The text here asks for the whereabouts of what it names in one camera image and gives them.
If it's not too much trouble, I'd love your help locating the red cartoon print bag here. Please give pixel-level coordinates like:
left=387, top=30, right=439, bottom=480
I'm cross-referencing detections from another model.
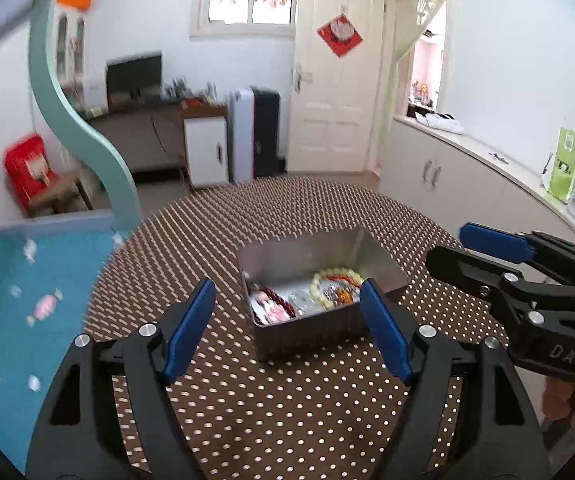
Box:
left=4, top=133, right=58, bottom=211

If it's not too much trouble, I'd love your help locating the black computer monitor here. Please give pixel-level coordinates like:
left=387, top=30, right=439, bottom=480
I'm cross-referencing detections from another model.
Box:
left=106, top=51, right=163, bottom=98

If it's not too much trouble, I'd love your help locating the white folded cloth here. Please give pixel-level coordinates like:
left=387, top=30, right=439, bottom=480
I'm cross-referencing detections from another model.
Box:
left=414, top=111, right=465, bottom=135

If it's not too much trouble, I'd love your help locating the blue candy print blanket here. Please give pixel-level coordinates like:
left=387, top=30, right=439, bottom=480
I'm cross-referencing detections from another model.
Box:
left=0, top=230, right=133, bottom=461

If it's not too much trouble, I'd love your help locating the white counter cabinet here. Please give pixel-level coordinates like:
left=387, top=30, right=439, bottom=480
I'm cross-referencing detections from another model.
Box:
left=377, top=115, right=575, bottom=261

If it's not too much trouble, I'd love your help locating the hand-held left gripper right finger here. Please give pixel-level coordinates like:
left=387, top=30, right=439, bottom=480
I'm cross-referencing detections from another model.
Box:
left=359, top=278, right=551, bottom=480

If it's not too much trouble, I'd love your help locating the translucent white pendant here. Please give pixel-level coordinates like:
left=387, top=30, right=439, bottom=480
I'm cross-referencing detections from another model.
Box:
left=287, top=290, right=314, bottom=312

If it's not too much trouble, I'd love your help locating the silver metal tin box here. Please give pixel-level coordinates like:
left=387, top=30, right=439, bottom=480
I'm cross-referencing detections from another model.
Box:
left=238, top=226, right=411, bottom=362

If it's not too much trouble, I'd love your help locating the teal curved bed frame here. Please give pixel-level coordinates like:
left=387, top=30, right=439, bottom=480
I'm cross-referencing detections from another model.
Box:
left=0, top=0, right=141, bottom=237

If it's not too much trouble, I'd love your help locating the red door decoration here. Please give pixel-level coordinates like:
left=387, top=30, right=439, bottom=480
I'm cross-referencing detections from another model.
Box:
left=316, top=14, right=363, bottom=58

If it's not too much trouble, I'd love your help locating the dark curved desk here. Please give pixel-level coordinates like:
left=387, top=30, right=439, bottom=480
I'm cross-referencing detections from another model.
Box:
left=85, top=97, right=228, bottom=173

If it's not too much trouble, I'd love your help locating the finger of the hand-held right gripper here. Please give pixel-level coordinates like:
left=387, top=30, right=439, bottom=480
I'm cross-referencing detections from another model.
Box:
left=459, top=222, right=575, bottom=287
left=426, top=246, right=575, bottom=357

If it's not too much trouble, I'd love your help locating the brown polka dot tablecloth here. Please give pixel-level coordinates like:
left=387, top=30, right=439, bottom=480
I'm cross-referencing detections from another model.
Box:
left=85, top=176, right=513, bottom=480

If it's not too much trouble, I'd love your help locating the cream panel door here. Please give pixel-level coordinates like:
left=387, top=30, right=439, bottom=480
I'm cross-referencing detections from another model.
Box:
left=287, top=0, right=385, bottom=173

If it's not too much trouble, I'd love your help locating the white and black suitcase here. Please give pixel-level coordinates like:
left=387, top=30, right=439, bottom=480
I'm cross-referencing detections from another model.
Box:
left=226, top=86, right=281, bottom=183

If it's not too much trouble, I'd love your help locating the red orange bead bracelet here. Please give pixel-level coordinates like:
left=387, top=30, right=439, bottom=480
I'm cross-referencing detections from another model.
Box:
left=325, top=280, right=357, bottom=306

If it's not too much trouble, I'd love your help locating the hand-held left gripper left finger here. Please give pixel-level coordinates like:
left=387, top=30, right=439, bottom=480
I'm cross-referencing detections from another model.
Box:
left=26, top=277, right=217, bottom=480

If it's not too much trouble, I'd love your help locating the dark red bead bracelet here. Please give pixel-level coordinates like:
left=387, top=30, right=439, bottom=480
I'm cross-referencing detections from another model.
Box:
left=260, top=285, right=298, bottom=318

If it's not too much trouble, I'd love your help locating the person's right hand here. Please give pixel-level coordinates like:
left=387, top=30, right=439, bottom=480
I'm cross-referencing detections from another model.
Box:
left=542, top=377, right=575, bottom=423

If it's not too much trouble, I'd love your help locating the green packet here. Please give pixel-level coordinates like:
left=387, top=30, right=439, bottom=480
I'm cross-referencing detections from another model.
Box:
left=547, top=127, right=575, bottom=203

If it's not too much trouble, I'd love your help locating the cream bead bracelet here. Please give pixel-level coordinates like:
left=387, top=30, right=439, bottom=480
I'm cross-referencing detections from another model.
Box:
left=311, top=267, right=368, bottom=311

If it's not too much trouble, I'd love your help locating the wooden stool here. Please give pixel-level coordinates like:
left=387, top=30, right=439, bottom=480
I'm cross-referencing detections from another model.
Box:
left=28, top=170, right=93, bottom=217

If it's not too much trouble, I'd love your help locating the white small cabinet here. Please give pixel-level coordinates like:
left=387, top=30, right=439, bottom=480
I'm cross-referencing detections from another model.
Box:
left=182, top=107, right=229, bottom=188

